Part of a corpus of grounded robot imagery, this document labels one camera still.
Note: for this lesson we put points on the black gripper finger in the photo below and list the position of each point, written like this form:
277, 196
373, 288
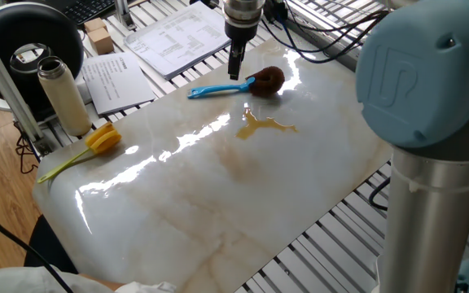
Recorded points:
235, 61

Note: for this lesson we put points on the white printed booklet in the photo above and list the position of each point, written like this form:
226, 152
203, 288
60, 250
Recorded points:
116, 81

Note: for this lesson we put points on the light wooden block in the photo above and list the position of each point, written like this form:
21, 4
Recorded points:
95, 24

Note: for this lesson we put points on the silver stand post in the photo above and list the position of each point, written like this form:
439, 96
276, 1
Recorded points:
124, 14

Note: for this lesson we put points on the black round fan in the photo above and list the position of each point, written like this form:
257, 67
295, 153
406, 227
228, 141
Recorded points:
35, 20

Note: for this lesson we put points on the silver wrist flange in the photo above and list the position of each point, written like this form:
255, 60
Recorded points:
242, 10

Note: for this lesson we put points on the person white shirt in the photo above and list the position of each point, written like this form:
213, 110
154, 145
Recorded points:
14, 281

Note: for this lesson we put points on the black keyboard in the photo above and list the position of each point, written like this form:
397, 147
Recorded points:
88, 9

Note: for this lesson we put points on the aluminium frame post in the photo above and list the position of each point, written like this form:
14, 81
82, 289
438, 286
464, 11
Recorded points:
10, 87

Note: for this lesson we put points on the small cardboard box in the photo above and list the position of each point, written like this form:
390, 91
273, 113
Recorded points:
101, 40

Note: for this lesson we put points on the printed paper stack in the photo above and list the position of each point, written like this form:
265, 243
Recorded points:
181, 38

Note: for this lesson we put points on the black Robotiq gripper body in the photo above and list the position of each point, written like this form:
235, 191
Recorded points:
240, 31

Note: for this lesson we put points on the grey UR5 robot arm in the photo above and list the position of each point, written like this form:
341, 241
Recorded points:
422, 228

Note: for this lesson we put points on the cream thermos bottle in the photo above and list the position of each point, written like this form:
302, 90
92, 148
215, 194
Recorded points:
65, 101

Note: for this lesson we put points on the white marble pattern slab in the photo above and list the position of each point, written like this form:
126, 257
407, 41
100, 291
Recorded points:
218, 203

